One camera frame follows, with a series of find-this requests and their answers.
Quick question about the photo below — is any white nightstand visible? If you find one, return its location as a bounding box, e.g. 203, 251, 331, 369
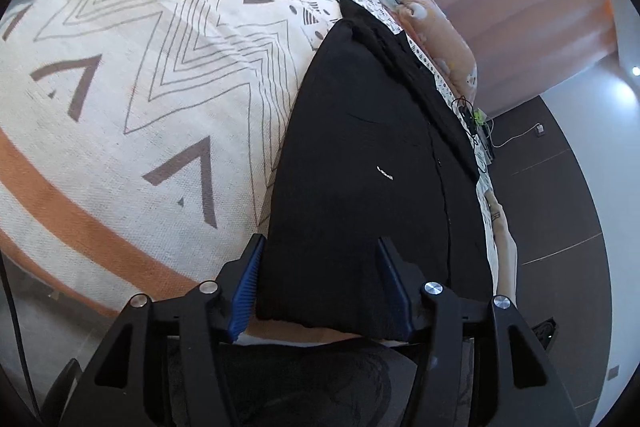
470, 107, 497, 162

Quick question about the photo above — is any white charger cable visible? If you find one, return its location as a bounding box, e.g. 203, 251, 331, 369
490, 127, 540, 148

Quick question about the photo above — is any pink curtain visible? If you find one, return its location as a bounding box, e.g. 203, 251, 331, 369
430, 0, 621, 118

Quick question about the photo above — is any beige pillow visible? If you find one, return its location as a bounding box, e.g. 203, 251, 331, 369
482, 197, 516, 298

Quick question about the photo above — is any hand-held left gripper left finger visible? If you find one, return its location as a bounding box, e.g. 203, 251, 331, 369
42, 234, 266, 427

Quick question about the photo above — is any black cable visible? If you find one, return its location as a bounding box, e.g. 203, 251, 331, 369
450, 96, 496, 172

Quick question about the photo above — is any peach printed pillow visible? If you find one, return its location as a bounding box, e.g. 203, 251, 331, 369
400, 0, 478, 108

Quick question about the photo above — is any black jacket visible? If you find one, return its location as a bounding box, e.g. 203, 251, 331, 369
255, 0, 496, 343

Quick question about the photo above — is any black power strip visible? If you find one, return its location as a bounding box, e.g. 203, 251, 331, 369
532, 317, 558, 350

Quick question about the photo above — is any patterned blanket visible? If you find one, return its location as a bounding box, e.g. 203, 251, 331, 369
0, 0, 501, 348

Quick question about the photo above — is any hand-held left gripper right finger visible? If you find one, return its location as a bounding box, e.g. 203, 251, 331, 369
376, 237, 581, 427

